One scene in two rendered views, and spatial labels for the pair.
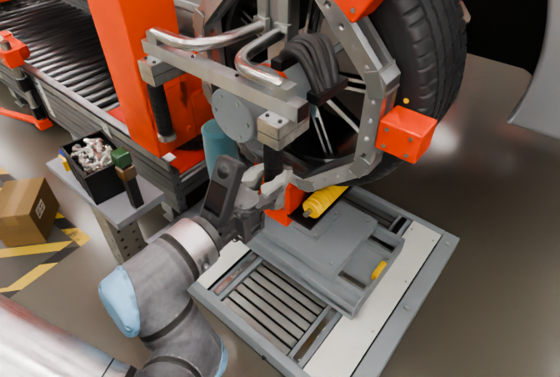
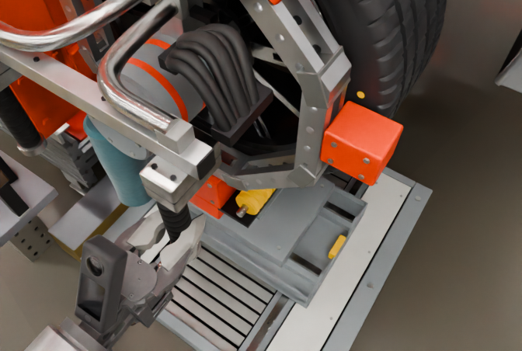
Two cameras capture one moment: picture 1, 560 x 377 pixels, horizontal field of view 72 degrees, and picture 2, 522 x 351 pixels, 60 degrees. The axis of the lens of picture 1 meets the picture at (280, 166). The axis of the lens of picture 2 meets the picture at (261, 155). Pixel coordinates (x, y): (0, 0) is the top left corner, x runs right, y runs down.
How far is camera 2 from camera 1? 0.27 m
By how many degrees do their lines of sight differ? 14
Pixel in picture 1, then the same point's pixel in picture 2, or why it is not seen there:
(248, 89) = (123, 125)
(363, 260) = (318, 234)
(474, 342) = (446, 314)
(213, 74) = (70, 95)
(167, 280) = not seen: outside the picture
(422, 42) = (381, 22)
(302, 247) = (242, 229)
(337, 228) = (285, 199)
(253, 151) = not seen: hidden behind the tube
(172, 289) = not seen: outside the picture
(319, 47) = (224, 57)
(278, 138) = (174, 201)
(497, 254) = (475, 203)
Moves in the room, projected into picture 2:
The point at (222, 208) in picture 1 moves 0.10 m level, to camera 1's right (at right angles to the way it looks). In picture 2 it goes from (102, 311) to (192, 302)
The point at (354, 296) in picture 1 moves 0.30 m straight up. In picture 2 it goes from (308, 282) to (320, 234)
